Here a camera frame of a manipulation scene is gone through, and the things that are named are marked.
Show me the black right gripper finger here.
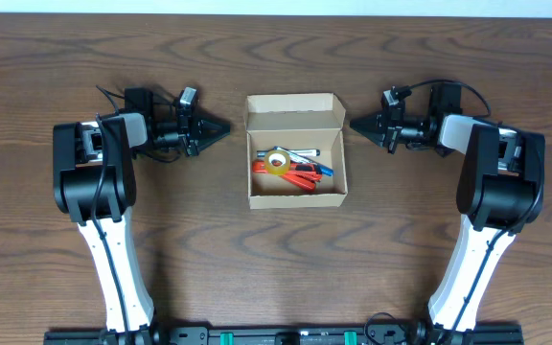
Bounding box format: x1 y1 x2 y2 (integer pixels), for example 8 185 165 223
352 126 385 148
350 111 382 130

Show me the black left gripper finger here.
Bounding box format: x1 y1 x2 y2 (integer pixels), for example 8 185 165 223
194 128 230 154
198 118 230 132

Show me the red utility knife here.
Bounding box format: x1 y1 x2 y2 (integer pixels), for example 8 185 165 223
252 160 323 182

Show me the blue whiteboard marker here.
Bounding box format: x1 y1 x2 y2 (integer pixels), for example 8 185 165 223
275 146 334 176

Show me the cardboard box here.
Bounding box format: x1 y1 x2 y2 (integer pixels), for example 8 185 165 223
244 93 348 209

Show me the clear yellowish tape roll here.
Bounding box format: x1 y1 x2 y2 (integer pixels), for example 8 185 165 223
264 149 290 175

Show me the black whiteboard marker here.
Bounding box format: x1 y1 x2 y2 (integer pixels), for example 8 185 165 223
256 149 320 158

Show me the red multi-tool pocket knife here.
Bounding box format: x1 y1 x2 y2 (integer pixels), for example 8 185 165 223
281 174 316 192

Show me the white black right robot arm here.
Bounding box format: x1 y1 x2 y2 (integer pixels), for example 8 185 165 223
350 105 545 344

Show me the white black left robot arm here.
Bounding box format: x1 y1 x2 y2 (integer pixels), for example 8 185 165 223
44 106 231 344

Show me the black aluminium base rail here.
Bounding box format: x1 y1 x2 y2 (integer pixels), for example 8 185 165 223
43 324 525 345

